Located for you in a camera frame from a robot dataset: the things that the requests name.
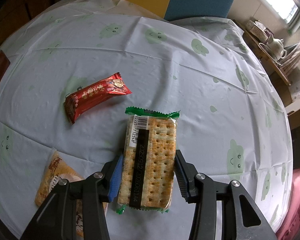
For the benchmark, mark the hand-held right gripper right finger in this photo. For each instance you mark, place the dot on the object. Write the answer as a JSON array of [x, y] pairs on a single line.
[[182, 180]]

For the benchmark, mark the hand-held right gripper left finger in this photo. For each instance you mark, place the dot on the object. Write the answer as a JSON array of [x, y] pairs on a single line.
[[115, 180]]

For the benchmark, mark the cracker packet with green ends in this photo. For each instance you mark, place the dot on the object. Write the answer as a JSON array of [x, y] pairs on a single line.
[[160, 155]]

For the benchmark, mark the orange and white pastry packet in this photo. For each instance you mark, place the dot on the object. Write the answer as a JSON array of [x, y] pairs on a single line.
[[55, 170]]

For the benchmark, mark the small patterned red snack packet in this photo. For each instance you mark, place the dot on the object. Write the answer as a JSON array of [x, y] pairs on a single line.
[[95, 92]]

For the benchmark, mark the pink cloth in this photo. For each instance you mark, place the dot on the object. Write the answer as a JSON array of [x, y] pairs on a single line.
[[297, 205]]

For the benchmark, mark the wooden side table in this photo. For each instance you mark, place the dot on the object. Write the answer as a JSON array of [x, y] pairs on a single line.
[[281, 80]]

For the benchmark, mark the white teapot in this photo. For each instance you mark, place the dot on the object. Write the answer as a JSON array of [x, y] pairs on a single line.
[[276, 46]]

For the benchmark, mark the woven tissue box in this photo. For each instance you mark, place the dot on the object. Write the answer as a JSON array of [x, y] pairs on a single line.
[[256, 30]]

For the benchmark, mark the wooden wardrobe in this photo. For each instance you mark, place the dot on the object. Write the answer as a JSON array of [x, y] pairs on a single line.
[[27, 0]]

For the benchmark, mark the window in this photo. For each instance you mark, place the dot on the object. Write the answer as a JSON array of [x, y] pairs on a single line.
[[277, 0]]

